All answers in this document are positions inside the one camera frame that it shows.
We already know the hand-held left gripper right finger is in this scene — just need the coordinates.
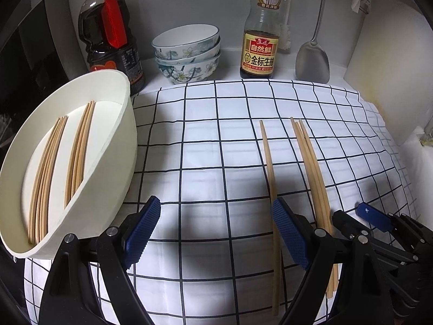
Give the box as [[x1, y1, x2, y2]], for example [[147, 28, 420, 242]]
[[272, 198, 396, 325]]

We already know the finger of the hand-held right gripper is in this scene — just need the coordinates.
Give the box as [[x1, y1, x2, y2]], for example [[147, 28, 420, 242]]
[[332, 210, 360, 241], [357, 202, 395, 232]]

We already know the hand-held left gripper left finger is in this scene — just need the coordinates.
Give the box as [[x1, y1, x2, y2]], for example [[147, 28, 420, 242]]
[[38, 196, 162, 325]]

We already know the wooden chopstick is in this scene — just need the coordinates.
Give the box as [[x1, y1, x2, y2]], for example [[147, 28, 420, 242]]
[[290, 117, 334, 298], [259, 119, 282, 316], [295, 122, 336, 298], [299, 119, 339, 293]]

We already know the white divided container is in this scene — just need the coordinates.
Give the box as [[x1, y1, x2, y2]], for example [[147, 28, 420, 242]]
[[0, 69, 139, 259]]

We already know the bunch of wooden chopsticks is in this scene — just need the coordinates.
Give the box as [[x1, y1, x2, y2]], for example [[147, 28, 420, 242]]
[[28, 101, 97, 246]]

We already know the white checkered cloth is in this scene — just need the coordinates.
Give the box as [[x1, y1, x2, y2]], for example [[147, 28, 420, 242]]
[[24, 79, 420, 325]]

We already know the white cutting board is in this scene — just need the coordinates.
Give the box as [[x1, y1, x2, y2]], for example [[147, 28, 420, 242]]
[[343, 0, 433, 146]]

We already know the metal spatula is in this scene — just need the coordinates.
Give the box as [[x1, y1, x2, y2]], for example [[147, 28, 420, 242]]
[[295, 0, 334, 83]]

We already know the slim glass sauce bottle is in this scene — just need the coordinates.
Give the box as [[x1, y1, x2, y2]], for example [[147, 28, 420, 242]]
[[240, 0, 281, 79]]

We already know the white bottle brush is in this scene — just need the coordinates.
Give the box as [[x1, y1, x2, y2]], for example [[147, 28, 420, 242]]
[[279, 0, 293, 54]]

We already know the large dark sauce bottle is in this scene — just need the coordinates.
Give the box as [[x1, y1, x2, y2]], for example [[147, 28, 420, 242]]
[[78, 0, 146, 97]]

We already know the black kitchen appliance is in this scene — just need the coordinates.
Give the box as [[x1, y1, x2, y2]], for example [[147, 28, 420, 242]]
[[0, 0, 68, 150]]

